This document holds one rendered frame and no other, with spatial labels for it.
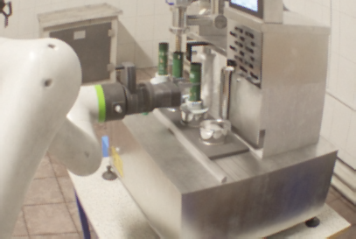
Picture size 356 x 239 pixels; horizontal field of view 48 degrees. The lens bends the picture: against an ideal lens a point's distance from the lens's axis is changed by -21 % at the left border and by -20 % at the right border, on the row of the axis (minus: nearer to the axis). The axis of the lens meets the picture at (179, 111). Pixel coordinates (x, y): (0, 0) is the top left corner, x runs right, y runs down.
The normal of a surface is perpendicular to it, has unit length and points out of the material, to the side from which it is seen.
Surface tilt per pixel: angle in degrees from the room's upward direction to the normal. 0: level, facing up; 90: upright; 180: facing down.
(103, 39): 90
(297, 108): 90
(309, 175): 90
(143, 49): 90
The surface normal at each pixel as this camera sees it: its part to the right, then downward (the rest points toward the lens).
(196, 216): 0.40, 0.36
